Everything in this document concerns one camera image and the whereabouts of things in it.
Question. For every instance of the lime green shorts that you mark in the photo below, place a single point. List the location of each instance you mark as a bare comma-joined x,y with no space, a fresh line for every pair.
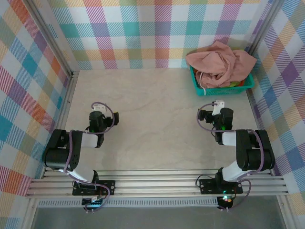
233,83

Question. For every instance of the pink shorts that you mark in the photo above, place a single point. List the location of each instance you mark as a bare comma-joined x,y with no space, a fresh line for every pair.
214,62

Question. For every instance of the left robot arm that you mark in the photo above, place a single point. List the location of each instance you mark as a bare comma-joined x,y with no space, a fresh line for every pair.
59,157

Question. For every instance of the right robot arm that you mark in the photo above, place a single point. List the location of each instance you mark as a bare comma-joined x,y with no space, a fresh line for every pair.
257,157

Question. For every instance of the teal plastic basket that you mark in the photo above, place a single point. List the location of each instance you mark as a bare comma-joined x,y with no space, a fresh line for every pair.
224,91

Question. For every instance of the right circuit board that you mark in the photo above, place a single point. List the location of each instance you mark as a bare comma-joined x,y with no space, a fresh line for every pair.
225,200

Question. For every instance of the circuit board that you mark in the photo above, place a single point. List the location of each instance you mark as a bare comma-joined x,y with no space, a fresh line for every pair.
94,202
225,200

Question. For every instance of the left circuit board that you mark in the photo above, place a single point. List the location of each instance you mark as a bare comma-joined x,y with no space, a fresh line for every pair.
94,202

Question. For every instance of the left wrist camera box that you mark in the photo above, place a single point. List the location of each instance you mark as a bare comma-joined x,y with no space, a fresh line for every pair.
115,118

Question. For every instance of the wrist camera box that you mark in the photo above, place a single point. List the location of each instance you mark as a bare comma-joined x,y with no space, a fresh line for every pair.
205,117
115,118

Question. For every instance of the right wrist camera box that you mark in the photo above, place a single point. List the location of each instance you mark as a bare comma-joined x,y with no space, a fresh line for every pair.
205,117

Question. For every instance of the aluminium side rail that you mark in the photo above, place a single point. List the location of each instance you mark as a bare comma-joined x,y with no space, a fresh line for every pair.
257,119
65,119

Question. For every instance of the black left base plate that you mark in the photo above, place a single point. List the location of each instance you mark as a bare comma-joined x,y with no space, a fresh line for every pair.
109,188

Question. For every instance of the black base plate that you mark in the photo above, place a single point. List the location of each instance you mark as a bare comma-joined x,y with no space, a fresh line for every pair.
109,188
207,186

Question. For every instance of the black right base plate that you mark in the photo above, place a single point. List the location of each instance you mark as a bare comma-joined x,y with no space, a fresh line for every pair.
207,186

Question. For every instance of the aluminium front rail frame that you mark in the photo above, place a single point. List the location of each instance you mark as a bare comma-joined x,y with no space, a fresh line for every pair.
155,186

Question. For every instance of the aluminium corner post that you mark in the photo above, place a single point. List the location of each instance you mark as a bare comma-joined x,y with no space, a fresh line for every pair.
52,38
262,31

